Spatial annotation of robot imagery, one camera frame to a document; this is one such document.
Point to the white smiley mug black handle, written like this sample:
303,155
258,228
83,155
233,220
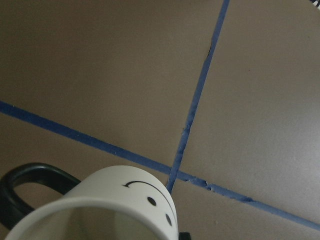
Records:
119,202

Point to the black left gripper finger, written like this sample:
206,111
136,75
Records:
184,236

